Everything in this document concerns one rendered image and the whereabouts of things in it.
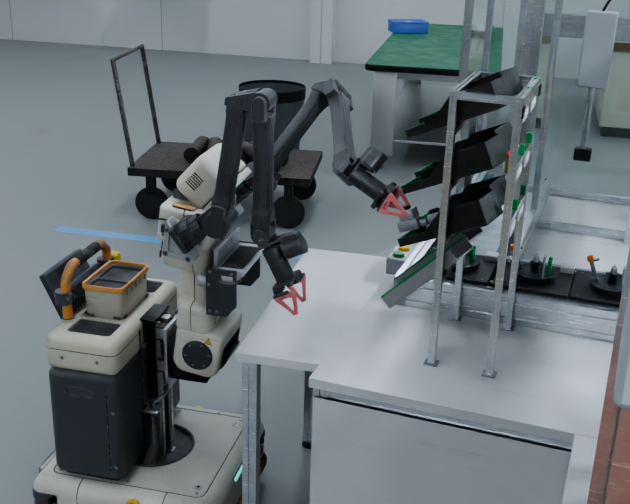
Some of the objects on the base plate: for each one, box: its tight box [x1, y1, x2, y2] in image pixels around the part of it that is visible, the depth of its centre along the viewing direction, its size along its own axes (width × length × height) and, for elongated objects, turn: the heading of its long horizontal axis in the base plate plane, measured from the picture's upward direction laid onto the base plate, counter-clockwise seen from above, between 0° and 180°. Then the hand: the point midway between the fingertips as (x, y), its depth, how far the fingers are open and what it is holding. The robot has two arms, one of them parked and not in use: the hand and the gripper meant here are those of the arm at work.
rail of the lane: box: [393, 238, 438, 306], centre depth 340 cm, size 6×89×11 cm, turn 155°
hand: (407, 212), depth 263 cm, fingers closed on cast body, 4 cm apart
